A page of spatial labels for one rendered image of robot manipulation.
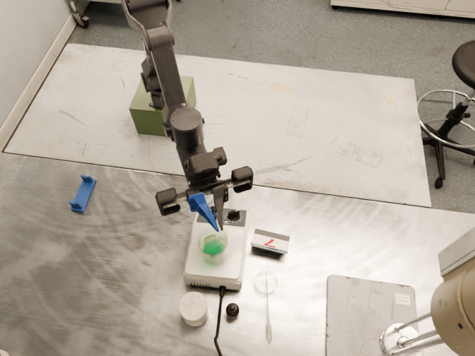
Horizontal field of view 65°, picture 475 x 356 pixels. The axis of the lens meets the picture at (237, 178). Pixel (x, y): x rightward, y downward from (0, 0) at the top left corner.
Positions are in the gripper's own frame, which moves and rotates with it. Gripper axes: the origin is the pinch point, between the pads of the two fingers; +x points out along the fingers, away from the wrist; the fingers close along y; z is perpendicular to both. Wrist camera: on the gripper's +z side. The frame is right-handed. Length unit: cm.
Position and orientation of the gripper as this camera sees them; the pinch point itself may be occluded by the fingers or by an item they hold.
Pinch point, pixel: (214, 213)
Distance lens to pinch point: 68.3
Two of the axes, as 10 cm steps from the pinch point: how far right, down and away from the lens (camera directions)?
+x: 3.4, 8.1, -4.8
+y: 9.4, -2.8, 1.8
